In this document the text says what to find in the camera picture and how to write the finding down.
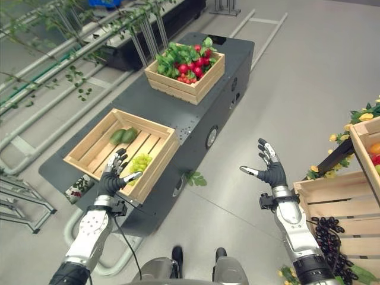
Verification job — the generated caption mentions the green grape bunch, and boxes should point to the green grape bunch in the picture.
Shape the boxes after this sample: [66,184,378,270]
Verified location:
[127,153,153,186]

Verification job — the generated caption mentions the raised wooden crate with fruit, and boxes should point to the raised wooden crate with fruit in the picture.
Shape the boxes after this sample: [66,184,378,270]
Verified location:
[349,115,380,205]

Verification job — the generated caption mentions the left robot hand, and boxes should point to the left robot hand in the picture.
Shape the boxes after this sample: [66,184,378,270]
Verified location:
[98,148,144,198]

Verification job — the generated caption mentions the grey metal pipe rails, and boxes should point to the grey metal pipe rails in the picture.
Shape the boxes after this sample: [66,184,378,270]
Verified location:
[0,17,134,176]

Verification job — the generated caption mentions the black machine base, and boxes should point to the black machine base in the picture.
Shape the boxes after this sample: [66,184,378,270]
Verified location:
[102,0,208,72]

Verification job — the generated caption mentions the robot legs and feet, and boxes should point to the robot legs and feet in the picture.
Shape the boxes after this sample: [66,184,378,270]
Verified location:
[130,245,249,285]

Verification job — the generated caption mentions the grey metal frame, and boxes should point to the grey metal frame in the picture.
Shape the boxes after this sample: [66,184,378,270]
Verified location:
[0,173,57,234]

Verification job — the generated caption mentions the large wooden crate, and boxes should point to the large wooden crate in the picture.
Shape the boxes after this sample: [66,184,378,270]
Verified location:
[293,170,380,270]

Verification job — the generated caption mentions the green leaf sprig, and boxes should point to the green leaf sprig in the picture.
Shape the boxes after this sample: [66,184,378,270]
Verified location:
[184,170,208,188]

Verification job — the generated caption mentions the green avocado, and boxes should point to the green avocado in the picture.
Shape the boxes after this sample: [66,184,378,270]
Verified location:
[121,127,138,144]
[109,128,126,146]

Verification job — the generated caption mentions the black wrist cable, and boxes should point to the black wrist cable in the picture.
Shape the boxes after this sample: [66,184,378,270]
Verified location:
[112,212,143,281]

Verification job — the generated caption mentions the floral patterned cloth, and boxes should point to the floral patterned cloth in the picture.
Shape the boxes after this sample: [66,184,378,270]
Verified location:
[65,173,95,204]

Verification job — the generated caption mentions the aluminium floor frame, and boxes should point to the aluminium floor frame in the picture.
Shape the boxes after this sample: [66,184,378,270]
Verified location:
[209,0,289,72]

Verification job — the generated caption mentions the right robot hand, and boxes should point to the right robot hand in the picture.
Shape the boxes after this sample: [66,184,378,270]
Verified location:
[239,138,288,189]

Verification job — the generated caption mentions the bunch of red radishes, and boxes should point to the bunch of red radishes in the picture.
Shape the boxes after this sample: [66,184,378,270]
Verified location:
[173,44,219,85]

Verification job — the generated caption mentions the green radish leaves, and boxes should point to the green radish leaves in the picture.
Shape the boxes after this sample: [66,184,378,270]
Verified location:
[156,36,218,80]

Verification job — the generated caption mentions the empty-slatted wooden crate with fruit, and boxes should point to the empty-slatted wooden crate with fruit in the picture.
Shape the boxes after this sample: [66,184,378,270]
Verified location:
[63,108,180,204]

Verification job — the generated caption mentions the green leafy branches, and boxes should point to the green leafy branches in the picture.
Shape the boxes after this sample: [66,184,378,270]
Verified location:
[0,0,176,109]

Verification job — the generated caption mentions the dark grey mobile cart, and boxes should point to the dark grey mobile cart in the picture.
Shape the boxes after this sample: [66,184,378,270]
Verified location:
[38,31,255,238]

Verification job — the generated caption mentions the wooden crate of radishes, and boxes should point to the wooden crate of radishes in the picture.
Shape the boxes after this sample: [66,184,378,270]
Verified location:
[144,43,226,106]

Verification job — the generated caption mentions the dark purple grape bunch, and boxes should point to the dark purple grape bunch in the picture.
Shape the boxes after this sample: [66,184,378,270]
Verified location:
[308,216,360,283]

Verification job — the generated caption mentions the yellow flower garland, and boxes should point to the yellow flower garland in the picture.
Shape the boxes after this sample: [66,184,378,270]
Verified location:
[305,95,380,181]

